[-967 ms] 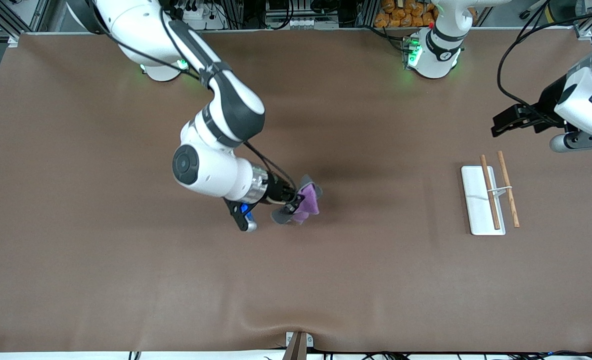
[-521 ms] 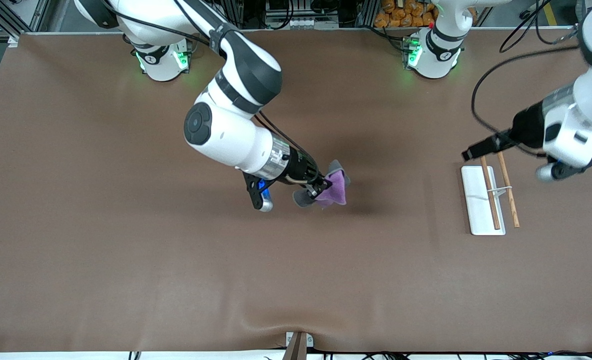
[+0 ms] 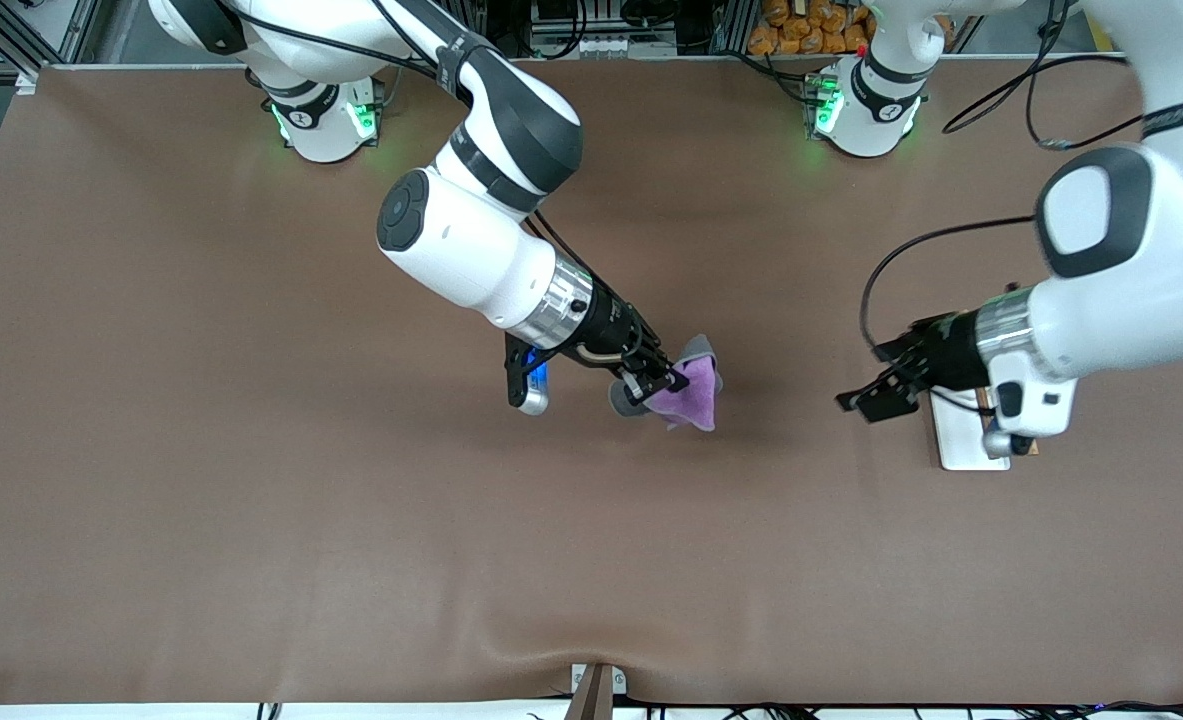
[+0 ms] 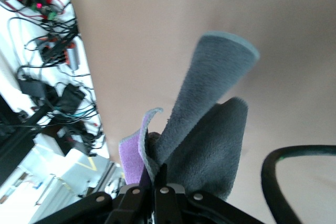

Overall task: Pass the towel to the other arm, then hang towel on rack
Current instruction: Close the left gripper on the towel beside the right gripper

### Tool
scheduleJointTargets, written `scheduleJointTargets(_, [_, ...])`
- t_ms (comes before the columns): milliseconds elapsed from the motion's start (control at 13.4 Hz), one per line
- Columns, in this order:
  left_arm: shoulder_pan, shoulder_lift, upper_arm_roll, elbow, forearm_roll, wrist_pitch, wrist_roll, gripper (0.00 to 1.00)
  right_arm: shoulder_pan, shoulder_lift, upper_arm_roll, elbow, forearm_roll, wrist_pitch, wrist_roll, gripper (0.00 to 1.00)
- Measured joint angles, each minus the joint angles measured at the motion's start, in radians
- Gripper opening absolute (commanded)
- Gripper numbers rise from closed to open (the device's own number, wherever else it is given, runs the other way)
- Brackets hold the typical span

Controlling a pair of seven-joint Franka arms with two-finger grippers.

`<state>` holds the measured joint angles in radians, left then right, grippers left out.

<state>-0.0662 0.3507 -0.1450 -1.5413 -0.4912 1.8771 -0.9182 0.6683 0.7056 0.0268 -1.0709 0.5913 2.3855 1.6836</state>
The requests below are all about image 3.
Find camera mount post bracket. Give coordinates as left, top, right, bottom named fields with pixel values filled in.
left=571, top=663, right=628, bottom=720

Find white rack base plate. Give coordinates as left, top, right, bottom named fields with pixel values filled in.
left=929, top=388, right=1012, bottom=472

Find aluminium frame profile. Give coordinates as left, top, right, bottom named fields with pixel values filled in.
left=0, top=0, right=102, bottom=81

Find black cables along table edge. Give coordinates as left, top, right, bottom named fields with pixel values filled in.
left=641, top=700, right=1183, bottom=720

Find grey and purple towel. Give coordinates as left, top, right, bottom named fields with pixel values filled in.
left=608, top=335, right=725, bottom=433

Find white terminal block row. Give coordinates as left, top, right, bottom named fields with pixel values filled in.
left=531, top=35, right=677, bottom=59

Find brown table cover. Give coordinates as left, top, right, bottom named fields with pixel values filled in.
left=0, top=55, right=1183, bottom=706

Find pile of orange packets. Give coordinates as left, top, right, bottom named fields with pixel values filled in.
left=748, top=0, right=882, bottom=56

